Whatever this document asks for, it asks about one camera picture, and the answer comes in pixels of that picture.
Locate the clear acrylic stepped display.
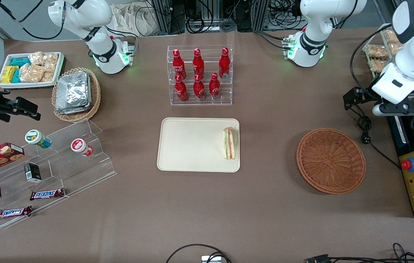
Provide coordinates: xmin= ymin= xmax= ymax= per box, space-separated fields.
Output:
xmin=0 ymin=119 xmax=117 ymax=229

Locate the green lid snack cup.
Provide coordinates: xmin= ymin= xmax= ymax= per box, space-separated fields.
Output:
xmin=25 ymin=130 xmax=52 ymax=149

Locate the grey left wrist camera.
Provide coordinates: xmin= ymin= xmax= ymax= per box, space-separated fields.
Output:
xmin=372 ymin=100 xmax=414 ymax=117

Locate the black power cable with plug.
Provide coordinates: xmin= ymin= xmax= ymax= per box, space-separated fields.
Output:
xmin=349 ymin=108 xmax=402 ymax=169

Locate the white rectangular snack tray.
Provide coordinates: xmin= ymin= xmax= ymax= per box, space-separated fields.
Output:
xmin=0 ymin=52 xmax=65 ymax=89

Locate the white wire rack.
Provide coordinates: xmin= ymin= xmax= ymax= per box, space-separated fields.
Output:
xmin=362 ymin=23 xmax=397 ymax=79

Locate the round brown wicker basket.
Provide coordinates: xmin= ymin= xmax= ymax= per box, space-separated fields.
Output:
xmin=296 ymin=128 xmax=367 ymax=195

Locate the beige plastic tray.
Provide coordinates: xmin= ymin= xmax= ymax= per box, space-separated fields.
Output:
xmin=157 ymin=117 xmax=241 ymax=173

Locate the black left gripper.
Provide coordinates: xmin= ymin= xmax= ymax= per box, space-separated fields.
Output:
xmin=343 ymin=87 xmax=379 ymax=110

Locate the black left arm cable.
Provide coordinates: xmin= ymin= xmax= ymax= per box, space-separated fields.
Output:
xmin=349 ymin=22 xmax=394 ymax=96

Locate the red cola bottle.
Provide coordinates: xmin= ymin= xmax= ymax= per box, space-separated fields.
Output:
xmin=193 ymin=74 xmax=206 ymax=102
xmin=175 ymin=75 xmax=189 ymax=102
xmin=209 ymin=72 xmax=221 ymax=101
xmin=192 ymin=48 xmax=205 ymax=78
xmin=219 ymin=47 xmax=231 ymax=79
xmin=172 ymin=49 xmax=187 ymax=79

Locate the triangular sandwich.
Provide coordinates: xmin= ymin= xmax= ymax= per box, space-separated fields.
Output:
xmin=222 ymin=127 xmax=236 ymax=160

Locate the brown snickers bar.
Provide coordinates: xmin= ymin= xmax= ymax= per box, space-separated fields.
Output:
xmin=30 ymin=188 xmax=66 ymax=201
xmin=0 ymin=206 xmax=33 ymax=221

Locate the red lid snack cup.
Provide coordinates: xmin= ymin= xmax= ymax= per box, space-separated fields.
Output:
xmin=71 ymin=138 xmax=94 ymax=157

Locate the yellow snack pack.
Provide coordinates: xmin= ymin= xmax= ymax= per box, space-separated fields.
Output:
xmin=1 ymin=66 xmax=19 ymax=84

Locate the aluminium frame post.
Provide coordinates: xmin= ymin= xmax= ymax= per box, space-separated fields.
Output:
xmin=252 ymin=0 xmax=269 ymax=32
xmin=151 ymin=0 xmax=172 ymax=35

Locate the clear acrylic bottle rack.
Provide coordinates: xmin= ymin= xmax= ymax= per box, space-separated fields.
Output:
xmin=167 ymin=45 xmax=233 ymax=106

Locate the black cable with connector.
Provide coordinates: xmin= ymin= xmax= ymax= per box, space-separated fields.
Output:
xmin=305 ymin=243 xmax=414 ymax=263

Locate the silver foil pack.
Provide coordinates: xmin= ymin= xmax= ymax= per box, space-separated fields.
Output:
xmin=56 ymin=71 xmax=90 ymax=108
xmin=56 ymin=99 xmax=92 ymax=115

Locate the oval light wicker basket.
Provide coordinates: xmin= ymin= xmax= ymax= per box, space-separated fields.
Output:
xmin=52 ymin=67 xmax=102 ymax=123

